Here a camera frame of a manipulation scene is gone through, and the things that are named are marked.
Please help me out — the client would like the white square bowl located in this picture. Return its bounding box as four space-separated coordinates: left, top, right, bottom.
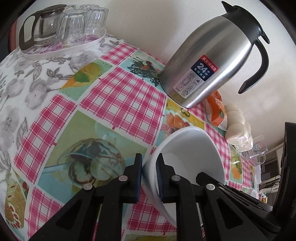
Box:
142 126 225 226

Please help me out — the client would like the white shelf unit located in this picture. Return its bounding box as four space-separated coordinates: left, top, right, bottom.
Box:
259 143 283 194

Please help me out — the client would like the clear glass mug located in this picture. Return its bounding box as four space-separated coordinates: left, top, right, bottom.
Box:
244 138 268 165

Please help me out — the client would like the bag of white buns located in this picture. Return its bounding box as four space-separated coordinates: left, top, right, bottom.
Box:
225 104 253 152

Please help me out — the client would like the orange snack packet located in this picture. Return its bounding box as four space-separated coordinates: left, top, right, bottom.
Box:
205 91 227 130

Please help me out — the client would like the pink checked picture tablecloth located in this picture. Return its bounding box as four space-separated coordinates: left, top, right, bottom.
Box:
1 43 256 240

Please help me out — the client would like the grey floral white cloth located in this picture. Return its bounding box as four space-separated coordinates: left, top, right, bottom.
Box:
1 34 124 184

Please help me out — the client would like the stainless steel thermos jug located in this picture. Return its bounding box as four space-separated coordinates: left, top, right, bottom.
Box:
159 1 270 108

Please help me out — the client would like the white round tray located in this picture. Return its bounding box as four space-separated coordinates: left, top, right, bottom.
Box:
21 27 107 60

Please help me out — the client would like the glass teapot black handle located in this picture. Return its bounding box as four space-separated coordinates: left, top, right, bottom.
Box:
18 4 67 51

